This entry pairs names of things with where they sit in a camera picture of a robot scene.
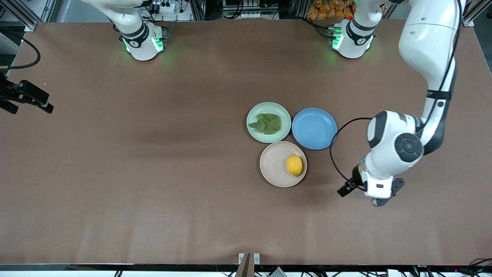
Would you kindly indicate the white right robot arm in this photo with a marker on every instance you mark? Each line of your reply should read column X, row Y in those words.
column 140, row 42

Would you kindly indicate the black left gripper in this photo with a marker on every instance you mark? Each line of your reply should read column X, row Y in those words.
column 356, row 179

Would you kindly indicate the orange snack bags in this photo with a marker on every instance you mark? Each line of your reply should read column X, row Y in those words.
column 330, row 9

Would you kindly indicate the blue plate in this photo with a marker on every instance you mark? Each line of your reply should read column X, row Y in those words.
column 314, row 128

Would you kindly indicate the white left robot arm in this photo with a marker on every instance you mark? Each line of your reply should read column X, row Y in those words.
column 392, row 146

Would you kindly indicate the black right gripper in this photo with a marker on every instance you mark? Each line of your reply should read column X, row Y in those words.
column 7, row 93

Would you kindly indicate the beige plate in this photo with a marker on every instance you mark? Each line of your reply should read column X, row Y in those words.
column 275, row 165

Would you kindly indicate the white power strip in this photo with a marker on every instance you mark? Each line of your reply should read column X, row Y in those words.
column 164, row 6

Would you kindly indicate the yellow lemon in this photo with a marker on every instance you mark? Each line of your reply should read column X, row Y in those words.
column 294, row 165

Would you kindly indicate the metal table edge bracket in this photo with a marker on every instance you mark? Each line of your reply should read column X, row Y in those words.
column 248, row 263

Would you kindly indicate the light green plate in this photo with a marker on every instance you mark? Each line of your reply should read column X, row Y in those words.
column 255, row 132

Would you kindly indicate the green lettuce leaf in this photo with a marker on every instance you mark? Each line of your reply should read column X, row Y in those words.
column 267, row 123

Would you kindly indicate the aluminium frame profile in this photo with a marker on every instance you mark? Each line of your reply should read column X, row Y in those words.
column 27, row 13
column 472, row 13

